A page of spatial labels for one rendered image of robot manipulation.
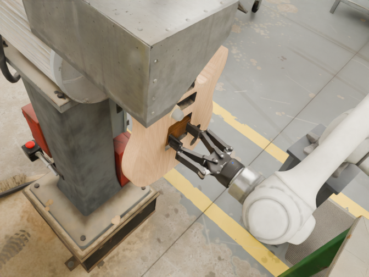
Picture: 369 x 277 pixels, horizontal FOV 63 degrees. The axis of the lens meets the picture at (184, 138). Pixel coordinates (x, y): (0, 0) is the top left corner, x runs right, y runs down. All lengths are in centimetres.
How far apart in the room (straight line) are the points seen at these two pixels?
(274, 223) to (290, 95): 233
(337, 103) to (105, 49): 271
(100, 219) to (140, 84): 122
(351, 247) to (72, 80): 87
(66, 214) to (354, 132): 130
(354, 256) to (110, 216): 106
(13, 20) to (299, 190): 73
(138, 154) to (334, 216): 170
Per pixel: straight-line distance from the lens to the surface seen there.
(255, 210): 55
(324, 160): 63
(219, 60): 83
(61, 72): 71
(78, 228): 157
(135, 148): 76
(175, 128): 83
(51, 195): 166
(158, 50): 36
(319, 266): 130
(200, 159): 80
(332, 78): 326
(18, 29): 84
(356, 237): 105
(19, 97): 258
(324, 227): 217
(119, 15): 39
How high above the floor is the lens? 173
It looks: 52 degrees down
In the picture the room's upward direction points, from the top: 12 degrees clockwise
